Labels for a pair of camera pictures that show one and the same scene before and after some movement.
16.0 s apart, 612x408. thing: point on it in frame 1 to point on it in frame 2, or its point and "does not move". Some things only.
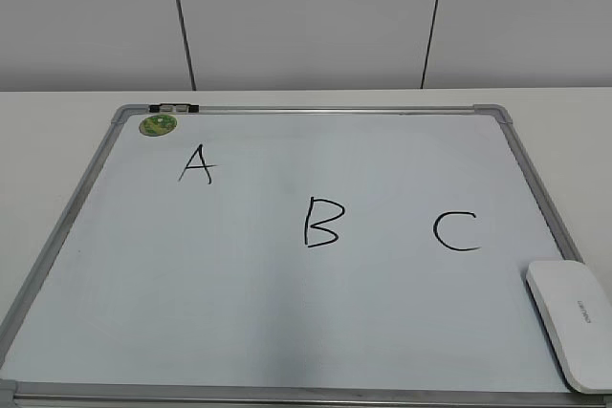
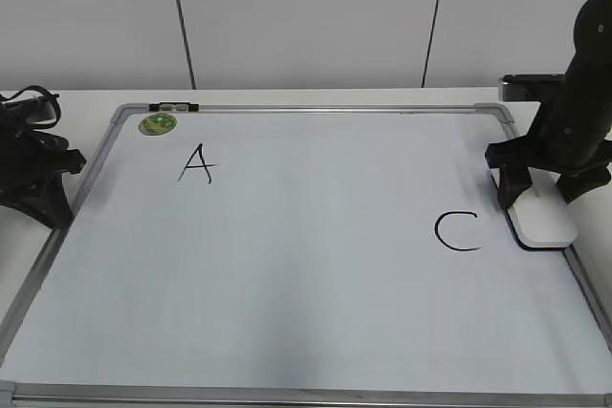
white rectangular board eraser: (574, 303) to (541, 216)
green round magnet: (157, 125) does not move
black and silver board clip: (174, 108) does not move
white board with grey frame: (297, 256) does not move
